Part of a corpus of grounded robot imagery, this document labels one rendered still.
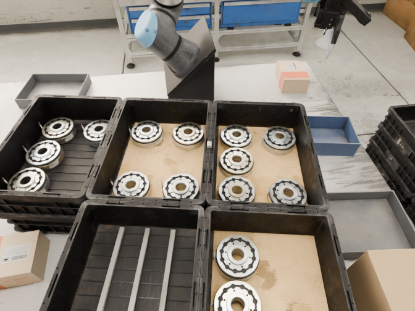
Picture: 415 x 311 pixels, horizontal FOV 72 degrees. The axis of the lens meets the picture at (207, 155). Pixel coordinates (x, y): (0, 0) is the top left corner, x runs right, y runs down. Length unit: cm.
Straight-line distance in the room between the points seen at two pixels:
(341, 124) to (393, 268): 67
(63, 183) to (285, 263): 66
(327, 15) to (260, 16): 186
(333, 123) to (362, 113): 138
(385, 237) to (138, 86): 117
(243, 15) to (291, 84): 153
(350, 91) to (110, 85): 206
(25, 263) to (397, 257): 91
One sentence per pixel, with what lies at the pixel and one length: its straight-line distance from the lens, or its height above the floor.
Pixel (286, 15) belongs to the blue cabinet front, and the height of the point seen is 40.
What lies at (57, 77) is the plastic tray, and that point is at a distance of 160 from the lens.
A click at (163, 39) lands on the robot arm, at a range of 112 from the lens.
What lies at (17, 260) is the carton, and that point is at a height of 78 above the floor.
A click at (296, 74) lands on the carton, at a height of 78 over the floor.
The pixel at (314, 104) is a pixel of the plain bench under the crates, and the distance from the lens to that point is 139.
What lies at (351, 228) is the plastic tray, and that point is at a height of 70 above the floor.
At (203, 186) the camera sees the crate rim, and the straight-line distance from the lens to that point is 72.
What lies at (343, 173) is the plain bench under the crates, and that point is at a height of 70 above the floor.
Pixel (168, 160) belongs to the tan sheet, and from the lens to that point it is 91.
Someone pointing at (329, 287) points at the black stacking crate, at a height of 86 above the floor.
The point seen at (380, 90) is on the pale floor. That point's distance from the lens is 297.
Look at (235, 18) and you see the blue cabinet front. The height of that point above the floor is 40.
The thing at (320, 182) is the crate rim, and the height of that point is 92.
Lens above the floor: 153
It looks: 50 degrees down
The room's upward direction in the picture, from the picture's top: straight up
